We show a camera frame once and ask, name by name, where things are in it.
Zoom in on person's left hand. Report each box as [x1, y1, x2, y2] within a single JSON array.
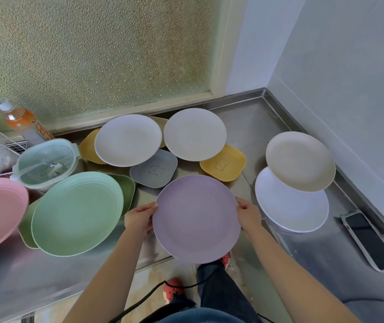
[[124, 202, 159, 234]]

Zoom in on person's right hand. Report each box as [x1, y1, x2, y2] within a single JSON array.
[[236, 197, 263, 239]]

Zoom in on green square dish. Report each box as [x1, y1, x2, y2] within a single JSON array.
[[17, 198, 41, 249], [109, 174, 136, 218]]

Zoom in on white large round plate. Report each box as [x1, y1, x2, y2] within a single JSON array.
[[254, 167, 330, 233]]

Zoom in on grey square dish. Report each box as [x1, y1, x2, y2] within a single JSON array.
[[130, 148, 179, 189]]

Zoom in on purple round plate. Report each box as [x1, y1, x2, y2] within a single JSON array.
[[152, 175, 242, 265]]

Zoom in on yellow square dish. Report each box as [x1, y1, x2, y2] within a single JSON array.
[[78, 128, 107, 165], [199, 144, 247, 183]]

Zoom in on green round plate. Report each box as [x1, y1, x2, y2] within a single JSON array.
[[31, 171, 124, 257]]

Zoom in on beige round plate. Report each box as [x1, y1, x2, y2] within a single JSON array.
[[265, 131, 337, 193]]

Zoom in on pale lavender small round plate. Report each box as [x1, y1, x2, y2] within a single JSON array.
[[94, 113, 163, 168]]

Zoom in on cream square dish back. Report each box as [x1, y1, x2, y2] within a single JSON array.
[[148, 116, 169, 148]]

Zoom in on white small round plate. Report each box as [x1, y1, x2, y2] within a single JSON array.
[[163, 108, 227, 162]]

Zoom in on person's right forearm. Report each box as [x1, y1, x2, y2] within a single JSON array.
[[244, 227, 361, 323]]

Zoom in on person's left forearm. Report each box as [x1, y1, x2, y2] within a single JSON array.
[[62, 228, 156, 323]]

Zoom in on dark blue denim trousers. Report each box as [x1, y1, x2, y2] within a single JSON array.
[[170, 260, 263, 323]]

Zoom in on blue knit top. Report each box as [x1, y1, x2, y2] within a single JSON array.
[[155, 307, 246, 323]]

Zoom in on mint green strainer bowl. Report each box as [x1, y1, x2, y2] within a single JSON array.
[[10, 138, 82, 192]]

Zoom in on smartphone in white case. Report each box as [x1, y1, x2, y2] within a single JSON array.
[[340, 211, 384, 273]]

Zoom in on orange drink bottle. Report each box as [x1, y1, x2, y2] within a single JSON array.
[[0, 99, 55, 145]]

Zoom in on frosted glass window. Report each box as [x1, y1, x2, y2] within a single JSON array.
[[0, 0, 246, 133]]

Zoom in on black cable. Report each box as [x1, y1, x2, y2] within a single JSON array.
[[108, 262, 277, 323]]

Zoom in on white wire dish rack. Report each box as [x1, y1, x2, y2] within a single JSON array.
[[0, 117, 31, 155]]

